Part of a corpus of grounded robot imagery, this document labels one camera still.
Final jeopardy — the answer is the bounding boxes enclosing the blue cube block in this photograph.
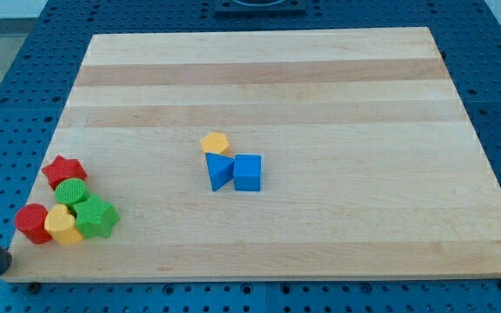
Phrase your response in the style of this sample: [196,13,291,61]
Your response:
[233,154,262,191]

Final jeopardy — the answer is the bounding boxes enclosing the blue triangle block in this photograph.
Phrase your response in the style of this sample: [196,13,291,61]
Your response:
[205,152,235,191]

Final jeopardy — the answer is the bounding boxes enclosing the yellow hexagon block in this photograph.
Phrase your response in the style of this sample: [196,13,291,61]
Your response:
[200,132,230,156]

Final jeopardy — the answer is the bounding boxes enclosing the wooden board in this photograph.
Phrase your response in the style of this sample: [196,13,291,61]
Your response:
[4,27,501,283]

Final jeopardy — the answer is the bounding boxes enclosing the green star block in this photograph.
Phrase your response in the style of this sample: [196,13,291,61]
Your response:
[73,194,120,238]

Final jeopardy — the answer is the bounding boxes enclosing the green cylinder block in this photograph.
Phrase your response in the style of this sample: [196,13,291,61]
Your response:
[55,178,90,216]

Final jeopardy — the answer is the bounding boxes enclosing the red star block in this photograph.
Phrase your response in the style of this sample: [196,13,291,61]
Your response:
[42,155,88,190]

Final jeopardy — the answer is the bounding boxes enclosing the yellow heart block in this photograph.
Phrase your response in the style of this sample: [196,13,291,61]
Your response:
[44,204,84,245]

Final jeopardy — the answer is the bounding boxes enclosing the red cylinder block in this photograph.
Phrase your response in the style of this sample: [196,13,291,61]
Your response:
[14,203,52,244]

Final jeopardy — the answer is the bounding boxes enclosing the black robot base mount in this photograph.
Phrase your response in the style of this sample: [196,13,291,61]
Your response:
[213,0,307,14]

